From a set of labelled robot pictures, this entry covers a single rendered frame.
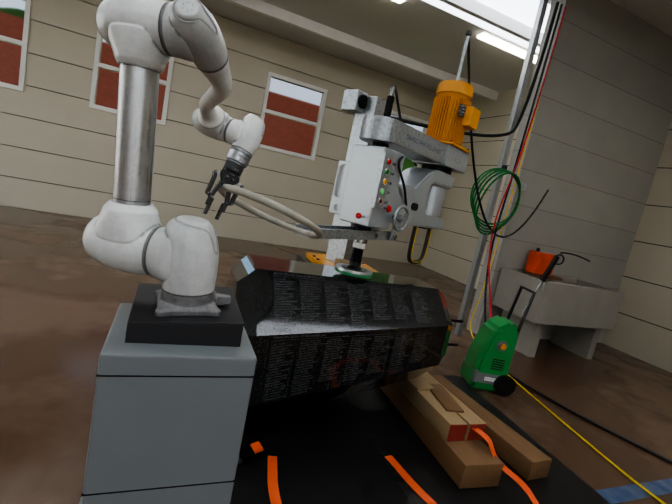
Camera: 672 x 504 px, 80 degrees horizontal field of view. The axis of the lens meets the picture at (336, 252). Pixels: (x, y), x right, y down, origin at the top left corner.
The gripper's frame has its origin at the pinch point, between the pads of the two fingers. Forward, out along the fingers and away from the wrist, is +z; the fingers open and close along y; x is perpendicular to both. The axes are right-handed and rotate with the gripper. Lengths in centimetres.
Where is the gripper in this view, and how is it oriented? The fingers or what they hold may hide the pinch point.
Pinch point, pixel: (214, 209)
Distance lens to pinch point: 166.5
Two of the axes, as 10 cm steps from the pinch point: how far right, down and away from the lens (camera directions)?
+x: -5.6, -1.5, 8.1
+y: 7.3, 3.8, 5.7
